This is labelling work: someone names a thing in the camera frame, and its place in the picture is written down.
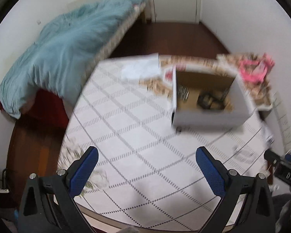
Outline white cardboard box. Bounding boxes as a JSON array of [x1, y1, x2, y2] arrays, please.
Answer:
[[171, 66, 254, 129]]

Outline silver chain bracelet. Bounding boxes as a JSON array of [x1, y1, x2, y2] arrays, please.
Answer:
[[178, 84, 190, 102]]

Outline black smart band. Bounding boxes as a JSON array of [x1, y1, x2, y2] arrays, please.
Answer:
[[197, 92, 225, 110]]

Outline pink panther plush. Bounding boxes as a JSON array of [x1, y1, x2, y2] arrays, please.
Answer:
[[239, 53, 275, 84]]

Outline teal blanket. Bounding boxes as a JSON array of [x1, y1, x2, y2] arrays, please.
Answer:
[[0, 0, 146, 119]]

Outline white crumpled tissue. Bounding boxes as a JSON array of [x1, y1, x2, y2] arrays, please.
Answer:
[[121, 53, 161, 82]]

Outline white door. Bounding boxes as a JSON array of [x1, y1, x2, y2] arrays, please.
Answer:
[[152, 0, 201, 24]]

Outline white wall socket strip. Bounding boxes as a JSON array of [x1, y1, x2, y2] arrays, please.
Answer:
[[273, 91, 291, 154]]

